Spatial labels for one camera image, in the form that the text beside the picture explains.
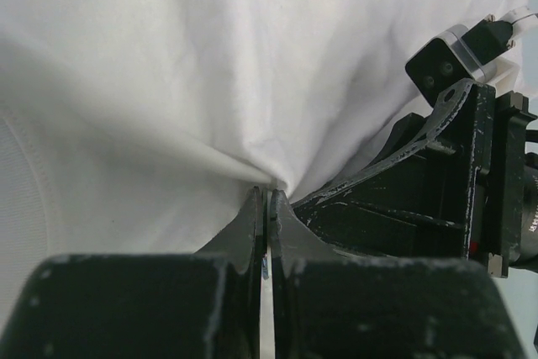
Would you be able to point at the white t-shirt garment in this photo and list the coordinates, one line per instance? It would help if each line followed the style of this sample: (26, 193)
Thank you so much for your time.
(138, 125)

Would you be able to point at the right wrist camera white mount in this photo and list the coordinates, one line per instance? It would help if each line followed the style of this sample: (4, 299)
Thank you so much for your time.
(475, 53)

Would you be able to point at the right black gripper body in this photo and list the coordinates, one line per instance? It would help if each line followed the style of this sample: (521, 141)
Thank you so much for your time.
(507, 230)

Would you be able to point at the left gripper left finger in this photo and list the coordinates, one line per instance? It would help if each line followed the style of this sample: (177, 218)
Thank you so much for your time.
(200, 305)

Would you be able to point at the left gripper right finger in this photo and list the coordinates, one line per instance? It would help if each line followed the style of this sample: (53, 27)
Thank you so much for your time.
(329, 306)

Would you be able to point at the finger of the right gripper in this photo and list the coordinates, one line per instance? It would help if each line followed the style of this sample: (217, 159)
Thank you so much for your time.
(429, 201)
(402, 133)

